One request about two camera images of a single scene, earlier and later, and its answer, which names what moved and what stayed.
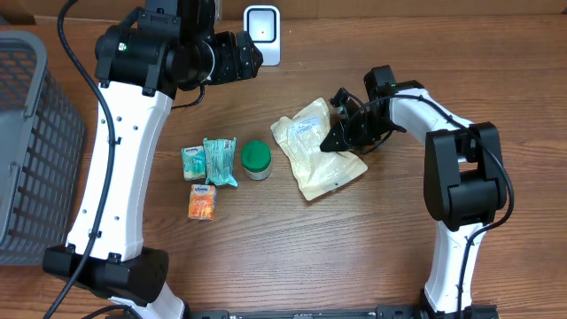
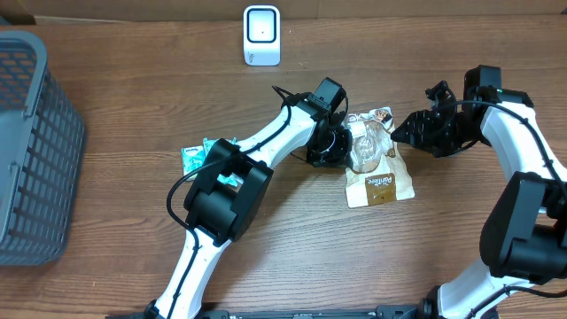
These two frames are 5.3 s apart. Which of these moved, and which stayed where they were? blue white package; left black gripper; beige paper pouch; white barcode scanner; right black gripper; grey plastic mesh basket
Moved: beige paper pouch; right black gripper; left black gripper
Stayed: blue white package; grey plastic mesh basket; white barcode scanner
